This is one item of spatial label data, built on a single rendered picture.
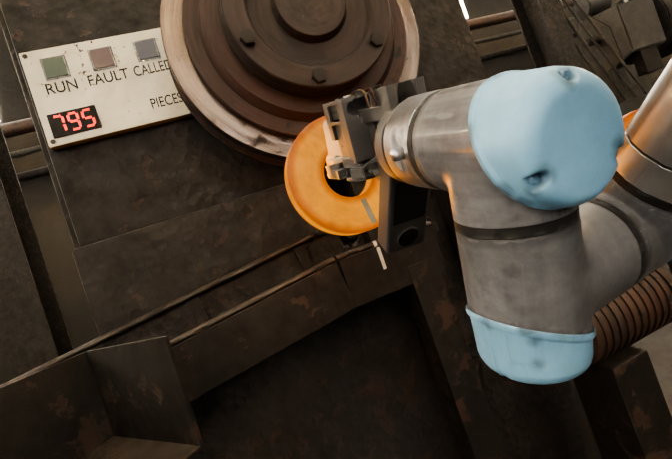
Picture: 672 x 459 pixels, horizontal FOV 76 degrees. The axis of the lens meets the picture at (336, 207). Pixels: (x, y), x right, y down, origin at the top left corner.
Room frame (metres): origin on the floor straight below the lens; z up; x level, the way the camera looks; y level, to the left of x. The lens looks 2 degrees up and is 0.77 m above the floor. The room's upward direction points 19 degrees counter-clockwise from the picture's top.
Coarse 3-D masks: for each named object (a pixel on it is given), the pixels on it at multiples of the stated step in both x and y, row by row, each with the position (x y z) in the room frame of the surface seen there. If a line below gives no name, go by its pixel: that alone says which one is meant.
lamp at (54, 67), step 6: (42, 60) 0.76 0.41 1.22; (48, 60) 0.77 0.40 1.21; (54, 60) 0.77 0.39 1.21; (60, 60) 0.77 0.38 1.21; (48, 66) 0.76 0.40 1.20; (54, 66) 0.77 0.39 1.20; (60, 66) 0.77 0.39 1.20; (48, 72) 0.76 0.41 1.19; (54, 72) 0.77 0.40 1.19; (60, 72) 0.77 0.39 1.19; (66, 72) 0.77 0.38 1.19; (48, 78) 0.76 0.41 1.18
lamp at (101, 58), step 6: (102, 48) 0.79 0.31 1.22; (108, 48) 0.80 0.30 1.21; (90, 54) 0.79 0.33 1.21; (96, 54) 0.79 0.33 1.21; (102, 54) 0.79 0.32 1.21; (108, 54) 0.79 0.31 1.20; (96, 60) 0.79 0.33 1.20; (102, 60) 0.79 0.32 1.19; (108, 60) 0.79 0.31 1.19; (96, 66) 0.79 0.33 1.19; (102, 66) 0.79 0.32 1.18; (108, 66) 0.79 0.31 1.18
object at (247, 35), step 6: (246, 30) 0.65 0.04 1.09; (240, 36) 0.64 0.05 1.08; (246, 36) 0.65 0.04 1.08; (252, 36) 0.65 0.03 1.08; (372, 36) 0.70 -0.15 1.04; (378, 36) 0.71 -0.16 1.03; (246, 42) 0.64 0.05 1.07; (252, 42) 0.65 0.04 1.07; (372, 42) 0.71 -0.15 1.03; (378, 42) 0.71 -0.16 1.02; (318, 72) 0.67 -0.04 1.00; (324, 72) 0.67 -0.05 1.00; (312, 78) 0.67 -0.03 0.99; (318, 78) 0.67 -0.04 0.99; (324, 78) 0.67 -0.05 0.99
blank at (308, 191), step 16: (304, 128) 0.53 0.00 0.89; (320, 128) 0.53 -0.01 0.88; (304, 144) 0.52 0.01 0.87; (320, 144) 0.53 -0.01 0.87; (288, 160) 0.52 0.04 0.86; (304, 160) 0.52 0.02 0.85; (320, 160) 0.52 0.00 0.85; (288, 176) 0.51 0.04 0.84; (304, 176) 0.52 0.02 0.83; (320, 176) 0.52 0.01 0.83; (288, 192) 0.53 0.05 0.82; (304, 192) 0.51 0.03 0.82; (320, 192) 0.52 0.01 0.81; (368, 192) 0.54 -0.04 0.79; (304, 208) 0.51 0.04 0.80; (320, 208) 0.52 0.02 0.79; (336, 208) 0.52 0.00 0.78; (352, 208) 0.53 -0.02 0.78; (368, 208) 0.53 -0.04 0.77; (320, 224) 0.52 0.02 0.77; (336, 224) 0.52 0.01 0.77; (352, 224) 0.52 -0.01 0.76; (368, 224) 0.53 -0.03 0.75
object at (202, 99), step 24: (168, 0) 0.71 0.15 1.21; (408, 0) 0.84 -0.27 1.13; (168, 24) 0.71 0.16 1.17; (408, 24) 0.83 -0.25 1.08; (168, 48) 0.70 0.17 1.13; (408, 48) 0.83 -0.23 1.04; (192, 72) 0.71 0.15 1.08; (408, 72) 0.82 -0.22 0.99; (192, 96) 0.71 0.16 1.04; (216, 120) 0.71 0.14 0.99; (240, 120) 0.72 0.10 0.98; (240, 144) 0.77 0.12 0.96; (264, 144) 0.73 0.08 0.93; (288, 144) 0.74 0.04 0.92
